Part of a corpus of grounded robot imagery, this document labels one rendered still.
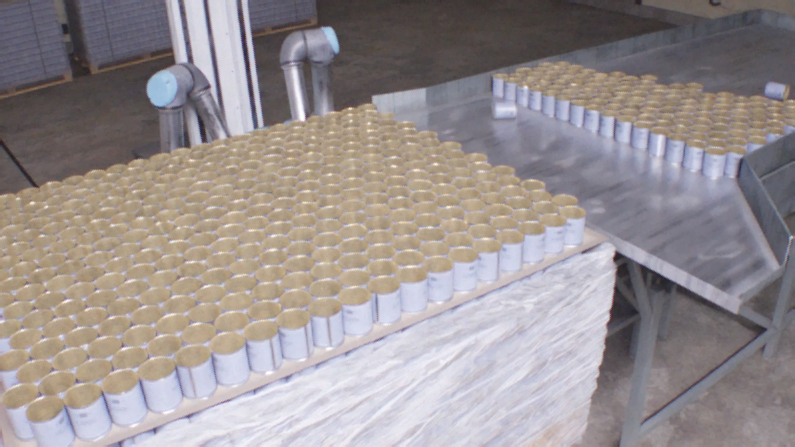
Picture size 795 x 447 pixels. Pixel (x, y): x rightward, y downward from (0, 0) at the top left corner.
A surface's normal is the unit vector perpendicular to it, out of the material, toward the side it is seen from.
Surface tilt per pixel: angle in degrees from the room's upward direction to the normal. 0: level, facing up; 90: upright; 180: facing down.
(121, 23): 90
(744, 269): 0
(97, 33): 92
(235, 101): 90
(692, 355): 0
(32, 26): 89
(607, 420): 0
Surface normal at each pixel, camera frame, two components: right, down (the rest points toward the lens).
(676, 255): -0.06, -0.88
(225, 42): 0.69, 0.31
